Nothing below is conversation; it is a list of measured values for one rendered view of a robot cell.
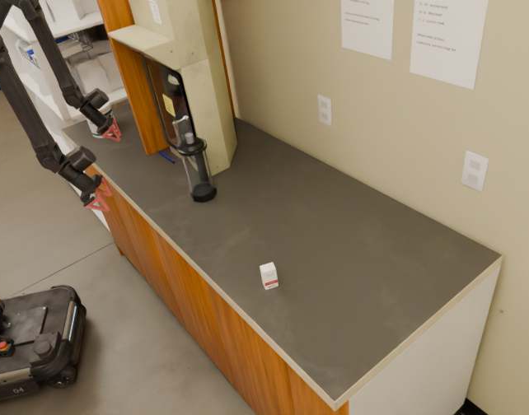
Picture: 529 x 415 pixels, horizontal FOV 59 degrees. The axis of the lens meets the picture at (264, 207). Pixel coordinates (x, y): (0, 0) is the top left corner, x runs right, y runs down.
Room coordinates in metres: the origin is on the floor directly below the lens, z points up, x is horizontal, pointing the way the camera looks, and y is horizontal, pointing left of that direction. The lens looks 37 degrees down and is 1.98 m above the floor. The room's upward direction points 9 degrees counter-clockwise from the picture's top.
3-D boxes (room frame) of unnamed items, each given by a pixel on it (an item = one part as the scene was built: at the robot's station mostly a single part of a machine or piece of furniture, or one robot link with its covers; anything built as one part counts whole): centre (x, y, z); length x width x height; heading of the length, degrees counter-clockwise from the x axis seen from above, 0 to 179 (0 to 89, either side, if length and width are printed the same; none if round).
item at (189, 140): (1.49, 0.23, 1.18); 0.09 x 0.09 x 0.07
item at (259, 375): (1.63, 0.15, 0.45); 2.05 x 0.67 x 0.90; 32
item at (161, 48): (1.71, 0.35, 1.46); 0.32 x 0.12 x 0.10; 32
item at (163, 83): (1.74, 0.31, 1.19); 0.30 x 0.01 x 0.40; 32
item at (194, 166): (1.49, 0.23, 1.06); 0.11 x 0.11 x 0.21
